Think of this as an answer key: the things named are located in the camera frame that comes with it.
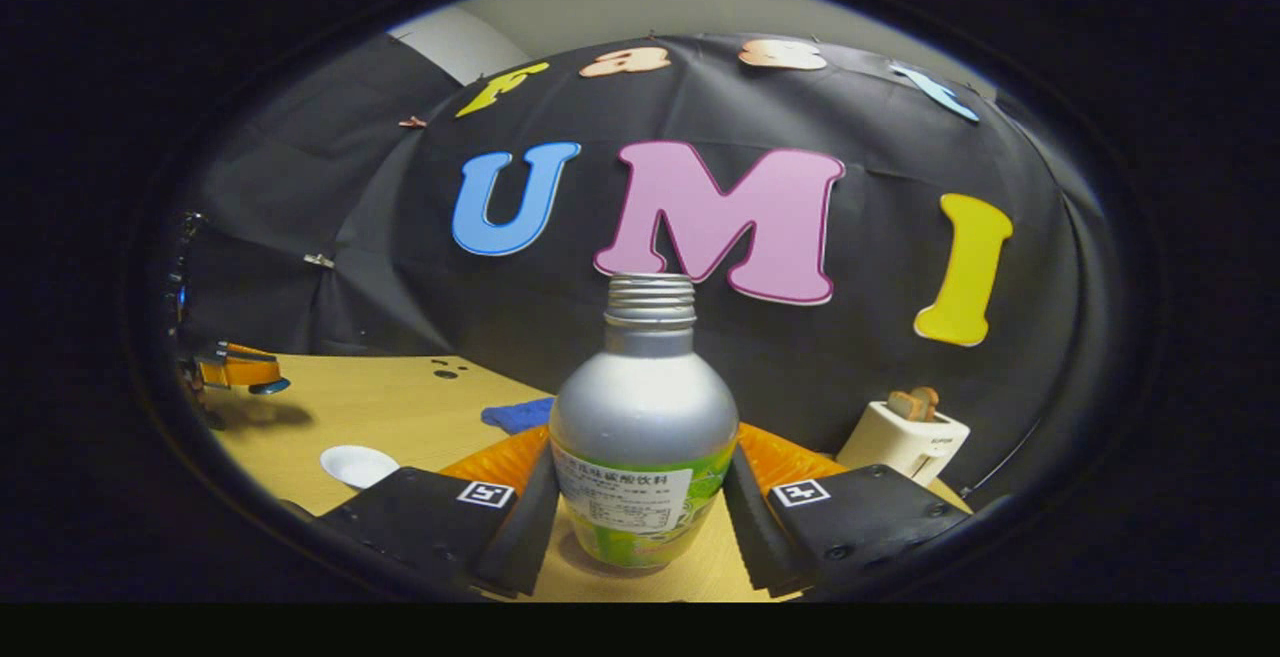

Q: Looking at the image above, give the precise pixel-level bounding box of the silver green water bottle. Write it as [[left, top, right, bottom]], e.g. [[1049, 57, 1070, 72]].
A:
[[548, 273, 742, 571]]

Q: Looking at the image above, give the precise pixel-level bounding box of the blue white teacup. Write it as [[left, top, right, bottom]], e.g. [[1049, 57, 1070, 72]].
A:
[[319, 444, 402, 492]]

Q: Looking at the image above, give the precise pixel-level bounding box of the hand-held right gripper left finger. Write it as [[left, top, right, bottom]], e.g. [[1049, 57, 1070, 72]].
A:
[[318, 424, 561, 600]]

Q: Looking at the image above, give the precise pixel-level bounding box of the black backdrop cloth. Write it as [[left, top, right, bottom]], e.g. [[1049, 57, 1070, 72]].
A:
[[180, 32, 1113, 518]]

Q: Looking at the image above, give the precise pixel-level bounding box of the blue cloth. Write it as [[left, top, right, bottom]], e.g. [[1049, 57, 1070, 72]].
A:
[[480, 396, 557, 436]]

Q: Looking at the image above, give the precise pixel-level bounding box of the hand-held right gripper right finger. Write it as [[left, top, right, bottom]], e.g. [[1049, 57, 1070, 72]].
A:
[[723, 423, 973, 600]]

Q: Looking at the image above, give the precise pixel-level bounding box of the toasted bread slice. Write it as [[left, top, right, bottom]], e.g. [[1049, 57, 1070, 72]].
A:
[[887, 386, 942, 424]]

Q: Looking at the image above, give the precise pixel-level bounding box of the white toaster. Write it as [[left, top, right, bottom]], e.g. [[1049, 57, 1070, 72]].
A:
[[835, 400, 972, 489]]

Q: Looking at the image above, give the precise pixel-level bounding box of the black toaster cable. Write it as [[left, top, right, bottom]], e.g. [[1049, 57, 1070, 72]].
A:
[[958, 419, 1043, 500]]

